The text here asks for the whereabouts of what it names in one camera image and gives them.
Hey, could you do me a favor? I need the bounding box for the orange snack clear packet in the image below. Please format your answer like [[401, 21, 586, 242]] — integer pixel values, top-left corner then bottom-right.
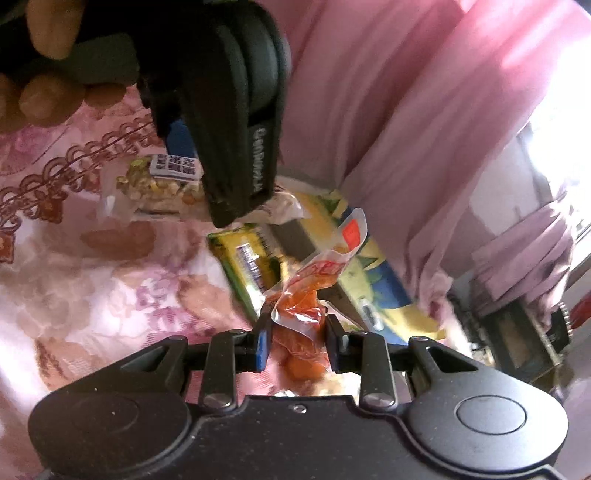
[[271, 208, 368, 382]]

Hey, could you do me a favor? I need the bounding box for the person's left hand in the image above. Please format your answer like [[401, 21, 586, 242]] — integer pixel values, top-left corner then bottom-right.
[[1, 1, 130, 134]]

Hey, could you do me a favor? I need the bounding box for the dark wooden side table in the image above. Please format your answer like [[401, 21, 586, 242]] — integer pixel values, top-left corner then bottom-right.
[[448, 272, 572, 392]]

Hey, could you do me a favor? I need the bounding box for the colourful cardboard tray box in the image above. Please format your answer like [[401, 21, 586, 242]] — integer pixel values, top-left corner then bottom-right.
[[207, 177, 447, 345]]

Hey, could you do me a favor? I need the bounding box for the floral pink bedsheet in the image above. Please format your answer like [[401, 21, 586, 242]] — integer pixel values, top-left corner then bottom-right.
[[1, 89, 249, 479]]

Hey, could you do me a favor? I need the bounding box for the puffed grain bar packet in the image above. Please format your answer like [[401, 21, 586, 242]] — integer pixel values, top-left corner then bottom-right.
[[98, 154, 306, 222]]

